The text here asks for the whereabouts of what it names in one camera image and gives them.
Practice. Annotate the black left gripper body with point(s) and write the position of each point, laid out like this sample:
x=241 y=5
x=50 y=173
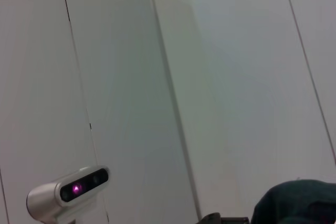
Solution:
x=211 y=219

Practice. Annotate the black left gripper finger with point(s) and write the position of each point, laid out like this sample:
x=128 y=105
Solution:
x=235 y=221

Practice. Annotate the dark blue insulated lunch bag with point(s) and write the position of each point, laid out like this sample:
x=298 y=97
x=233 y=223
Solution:
x=296 y=203

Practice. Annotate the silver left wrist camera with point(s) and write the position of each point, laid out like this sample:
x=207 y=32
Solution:
x=65 y=192

